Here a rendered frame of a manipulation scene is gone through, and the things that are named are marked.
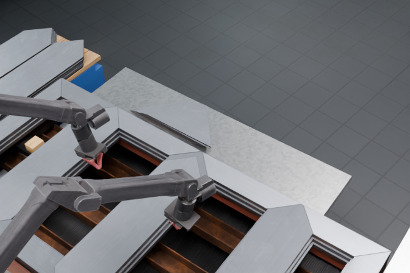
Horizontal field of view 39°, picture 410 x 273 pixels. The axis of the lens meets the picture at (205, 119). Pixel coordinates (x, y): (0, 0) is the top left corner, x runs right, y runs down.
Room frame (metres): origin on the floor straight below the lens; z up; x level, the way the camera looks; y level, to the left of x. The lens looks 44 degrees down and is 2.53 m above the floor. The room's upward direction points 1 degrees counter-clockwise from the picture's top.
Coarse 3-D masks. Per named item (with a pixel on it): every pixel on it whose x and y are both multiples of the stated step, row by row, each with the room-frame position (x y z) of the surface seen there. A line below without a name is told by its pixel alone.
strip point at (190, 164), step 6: (168, 162) 1.50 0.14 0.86; (174, 162) 1.50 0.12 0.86; (180, 162) 1.50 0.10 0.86; (186, 162) 1.50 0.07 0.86; (192, 162) 1.50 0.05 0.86; (180, 168) 1.47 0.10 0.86; (186, 168) 1.47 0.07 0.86; (192, 168) 1.47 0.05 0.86; (198, 168) 1.47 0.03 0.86; (192, 174) 1.44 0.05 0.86; (198, 174) 1.44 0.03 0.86
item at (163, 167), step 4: (160, 164) 1.50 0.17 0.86; (164, 164) 1.49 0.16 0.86; (168, 164) 1.49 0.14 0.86; (156, 168) 1.47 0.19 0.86; (160, 168) 1.47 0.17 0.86; (164, 168) 1.47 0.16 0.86; (168, 168) 1.47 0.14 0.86; (172, 168) 1.47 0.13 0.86; (176, 168) 1.47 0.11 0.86; (152, 172) 1.45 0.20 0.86; (156, 172) 1.45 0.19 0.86; (160, 172) 1.45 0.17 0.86; (164, 172) 1.45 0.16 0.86
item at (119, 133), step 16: (32, 128) 1.75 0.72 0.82; (0, 144) 1.63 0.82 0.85; (112, 144) 1.64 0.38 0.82; (144, 144) 1.62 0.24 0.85; (80, 160) 1.52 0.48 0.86; (160, 160) 1.55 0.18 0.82; (64, 176) 1.46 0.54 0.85; (224, 192) 1.38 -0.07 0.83; (256, 208) 1.29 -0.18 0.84; (320, 240) 1.14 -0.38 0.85; (144, 256) 1.12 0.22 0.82; (304, 256) 1.10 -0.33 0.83; (336, 256) 1.09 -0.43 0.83; (352, 256) 1.07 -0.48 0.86; (32, 272) 1.06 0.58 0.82; (128, 272) 1.05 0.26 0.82; (288, 272) 1.02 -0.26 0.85
